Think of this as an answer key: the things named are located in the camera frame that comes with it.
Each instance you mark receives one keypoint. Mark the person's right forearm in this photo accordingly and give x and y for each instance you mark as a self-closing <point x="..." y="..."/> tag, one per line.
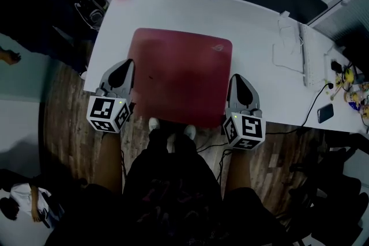
<point x="237" y="170"/>

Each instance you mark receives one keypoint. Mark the person's white shoe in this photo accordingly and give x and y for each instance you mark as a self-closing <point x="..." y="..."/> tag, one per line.
<point x="190" y="132"/>
<point x="154" y="124"/>

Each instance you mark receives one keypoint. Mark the red mouse pad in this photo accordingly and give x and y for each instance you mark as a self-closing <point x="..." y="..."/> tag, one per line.
<point x="178" y="75"/>

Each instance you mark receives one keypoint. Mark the group of small toy figures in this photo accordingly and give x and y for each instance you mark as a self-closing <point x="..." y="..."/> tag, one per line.
<point x="348" y="75"/>

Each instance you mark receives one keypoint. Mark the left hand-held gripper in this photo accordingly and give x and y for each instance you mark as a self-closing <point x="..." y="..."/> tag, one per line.
<point x="101" y="109"/>

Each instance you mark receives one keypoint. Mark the black office chair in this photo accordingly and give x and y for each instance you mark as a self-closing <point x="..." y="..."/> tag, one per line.
<point x="331" y="204"/>
<point x="340" y="149"/>

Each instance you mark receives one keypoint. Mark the black phone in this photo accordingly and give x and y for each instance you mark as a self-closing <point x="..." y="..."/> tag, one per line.
<point x="325" y="113"/>

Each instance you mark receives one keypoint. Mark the black monitor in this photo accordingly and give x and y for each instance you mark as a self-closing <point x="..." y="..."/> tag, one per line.
<point x="357" y="54"/>

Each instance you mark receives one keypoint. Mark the white keyboard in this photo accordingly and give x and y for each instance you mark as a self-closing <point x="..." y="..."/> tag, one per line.
<point x="312" y="60"/>

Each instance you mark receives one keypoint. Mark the black helmet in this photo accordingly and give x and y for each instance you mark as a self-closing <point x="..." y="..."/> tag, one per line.
<point x="89" y="3"/>

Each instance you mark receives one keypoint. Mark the person's black clothing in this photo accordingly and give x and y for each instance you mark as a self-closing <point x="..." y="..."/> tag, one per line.
<point x="170" y="196"/>

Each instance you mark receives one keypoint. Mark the person's left forearm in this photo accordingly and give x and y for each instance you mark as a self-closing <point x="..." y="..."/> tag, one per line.
<point x="108" y="161"/>

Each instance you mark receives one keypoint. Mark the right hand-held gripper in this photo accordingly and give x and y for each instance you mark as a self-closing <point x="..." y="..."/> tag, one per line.
<point x="250" y="129"/>

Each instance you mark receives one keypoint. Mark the black power adapter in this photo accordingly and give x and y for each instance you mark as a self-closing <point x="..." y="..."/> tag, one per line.
<point x="336" y="66"/>

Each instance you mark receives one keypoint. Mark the white divider clip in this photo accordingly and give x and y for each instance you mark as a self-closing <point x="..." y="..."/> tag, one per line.
<point x="284" y="14"/>

